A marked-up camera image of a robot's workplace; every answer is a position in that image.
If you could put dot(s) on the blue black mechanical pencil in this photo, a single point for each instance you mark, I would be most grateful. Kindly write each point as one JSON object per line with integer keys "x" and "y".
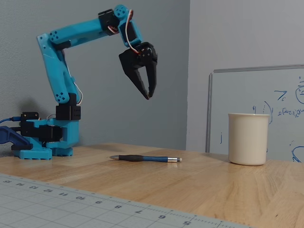
{"x": 152, "y": 158}

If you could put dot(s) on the grey gridded cutting mat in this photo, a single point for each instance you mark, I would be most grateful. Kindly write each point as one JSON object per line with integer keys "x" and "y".
{"x": 59, "y": 209}

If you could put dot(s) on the whiteboard with blue writing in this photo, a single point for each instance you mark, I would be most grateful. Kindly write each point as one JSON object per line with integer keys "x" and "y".
{"x": 249, "y": 92}

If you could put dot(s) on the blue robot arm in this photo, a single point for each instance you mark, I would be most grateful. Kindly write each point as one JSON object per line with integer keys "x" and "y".
{"x": 55, "y": 71}

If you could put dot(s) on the white ceramic mug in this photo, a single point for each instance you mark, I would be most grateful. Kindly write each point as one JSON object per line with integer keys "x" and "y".
{"x": 248, "y": 140}

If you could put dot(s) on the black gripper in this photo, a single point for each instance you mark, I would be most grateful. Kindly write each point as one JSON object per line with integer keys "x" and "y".
{"x": 131, "y": 61}

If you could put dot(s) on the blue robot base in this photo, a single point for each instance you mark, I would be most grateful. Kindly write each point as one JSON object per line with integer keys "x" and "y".
{"x": 69, "y": 133}

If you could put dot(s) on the dark blue table clamp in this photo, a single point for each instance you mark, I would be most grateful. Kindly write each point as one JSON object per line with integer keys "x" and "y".
{"x": 12, "y": 137}

